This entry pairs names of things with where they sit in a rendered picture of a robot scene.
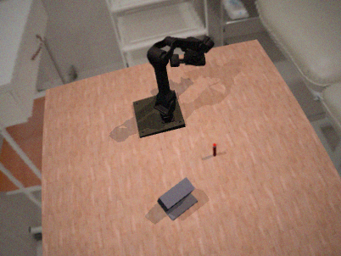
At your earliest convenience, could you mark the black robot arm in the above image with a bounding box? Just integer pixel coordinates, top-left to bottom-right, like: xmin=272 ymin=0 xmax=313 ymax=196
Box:
xmin=147 ymin=36 xmax=214 ymax=124

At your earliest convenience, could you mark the dark grey panel with round hole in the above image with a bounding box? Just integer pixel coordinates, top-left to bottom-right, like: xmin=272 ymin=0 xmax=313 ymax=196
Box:
xmin=157 ymin=177 xmax=198 ymax=220

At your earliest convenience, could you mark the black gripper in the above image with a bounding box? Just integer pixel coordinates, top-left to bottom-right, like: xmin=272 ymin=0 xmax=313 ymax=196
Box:
xmin=170 ymin=51 xmax=206 ymax=67

